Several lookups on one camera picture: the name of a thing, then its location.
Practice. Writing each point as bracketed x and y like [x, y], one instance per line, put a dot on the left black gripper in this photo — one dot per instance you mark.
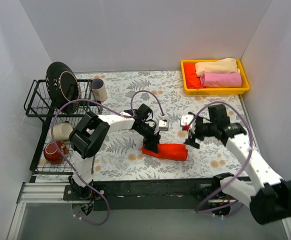
[151, 139]

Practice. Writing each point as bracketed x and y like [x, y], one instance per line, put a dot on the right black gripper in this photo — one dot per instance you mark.
[195, 132]

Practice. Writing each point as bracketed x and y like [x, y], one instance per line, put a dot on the orange t shirt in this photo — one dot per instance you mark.
[191, 78]
[169, 151]

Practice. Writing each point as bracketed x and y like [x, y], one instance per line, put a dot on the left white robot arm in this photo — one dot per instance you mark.
[88, 136]

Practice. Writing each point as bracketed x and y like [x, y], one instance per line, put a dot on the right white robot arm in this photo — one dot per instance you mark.
[256, 185]

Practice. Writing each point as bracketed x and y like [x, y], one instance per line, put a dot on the floral table mat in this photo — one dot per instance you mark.
[120, 157]

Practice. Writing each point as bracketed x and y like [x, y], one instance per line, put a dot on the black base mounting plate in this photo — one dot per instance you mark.
[159, 194]

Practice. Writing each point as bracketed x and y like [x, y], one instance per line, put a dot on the rolled orange t shirt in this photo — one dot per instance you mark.
[191, 78]

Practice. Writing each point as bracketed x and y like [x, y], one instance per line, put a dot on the rolled pink t shirt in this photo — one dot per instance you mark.
[221, 80]

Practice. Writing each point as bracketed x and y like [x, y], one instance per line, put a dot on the purple rimmed mug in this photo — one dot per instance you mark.
[98, 89]

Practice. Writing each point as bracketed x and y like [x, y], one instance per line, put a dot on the yellow plastic tray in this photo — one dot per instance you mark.
[245, 86]

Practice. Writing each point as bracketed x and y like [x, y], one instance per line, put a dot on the rolled beige t shirt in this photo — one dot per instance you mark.
[223, 66]

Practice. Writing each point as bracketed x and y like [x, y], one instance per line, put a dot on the cream ceramic cup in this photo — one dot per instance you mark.
[62, 131]

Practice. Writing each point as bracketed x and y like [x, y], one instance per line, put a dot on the red floral bowl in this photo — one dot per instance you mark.
[52, 155]

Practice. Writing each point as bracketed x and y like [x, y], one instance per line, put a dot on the black round plate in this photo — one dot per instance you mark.
[62, 84]

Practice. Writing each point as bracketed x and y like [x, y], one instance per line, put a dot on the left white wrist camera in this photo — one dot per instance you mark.
[163, 125]

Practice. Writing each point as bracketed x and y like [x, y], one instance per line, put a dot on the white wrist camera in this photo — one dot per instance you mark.
[163, 125]
[187, 122]

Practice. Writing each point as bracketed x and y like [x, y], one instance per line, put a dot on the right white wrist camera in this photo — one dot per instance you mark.
[187, 122]

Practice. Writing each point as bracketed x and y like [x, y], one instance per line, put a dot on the black wire dish rack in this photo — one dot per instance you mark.
[39, 105]

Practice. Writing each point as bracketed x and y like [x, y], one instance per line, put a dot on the aluminium frame rail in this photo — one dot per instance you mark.
[65, 191]

